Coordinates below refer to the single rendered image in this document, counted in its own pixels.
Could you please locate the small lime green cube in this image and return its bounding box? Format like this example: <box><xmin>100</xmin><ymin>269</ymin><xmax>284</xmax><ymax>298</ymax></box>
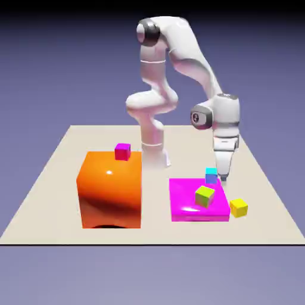
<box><xmin>194</xmin><ymin>185</ymin><xmax>215</xmax><ymax>208</ymax></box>

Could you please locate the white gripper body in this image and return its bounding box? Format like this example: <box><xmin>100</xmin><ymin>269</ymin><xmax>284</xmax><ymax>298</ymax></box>
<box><xmin>214</xmin><ymin>150</ymin><xmax>236</xmax><ymax>176</ymax></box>

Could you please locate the small magenta cube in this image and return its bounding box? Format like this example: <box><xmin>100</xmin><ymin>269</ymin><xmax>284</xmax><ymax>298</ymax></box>
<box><xmin>114</xmin><ymin>142</ymin><xmax>132</xmax><ymax>161</ymax></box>

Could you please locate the large orange box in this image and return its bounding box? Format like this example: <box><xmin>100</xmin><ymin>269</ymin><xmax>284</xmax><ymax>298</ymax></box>
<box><xmin>76</xmin><ymin>150</ymin><xmax>143</xmax><ymax>229</ymax></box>

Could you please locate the small yellow cube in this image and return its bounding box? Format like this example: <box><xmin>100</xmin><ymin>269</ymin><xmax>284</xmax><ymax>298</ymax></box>
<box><xmin>229</xmin><ymin>198</ymin><xmax>249</xmax><ymax>219</ymax></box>

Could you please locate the small cyan cube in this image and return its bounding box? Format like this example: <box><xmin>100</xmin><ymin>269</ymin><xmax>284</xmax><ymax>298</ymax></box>
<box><xmin>205</xmin><ymin>167</ymin><xmax>219</xmax><ymax>185</ymax></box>

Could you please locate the large magenta box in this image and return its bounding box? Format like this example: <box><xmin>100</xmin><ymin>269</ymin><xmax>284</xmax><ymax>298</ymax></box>
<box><xmin>169</xmin><ymin>177</ymin><xmax>231</xmax><ymax>223</ymax></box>

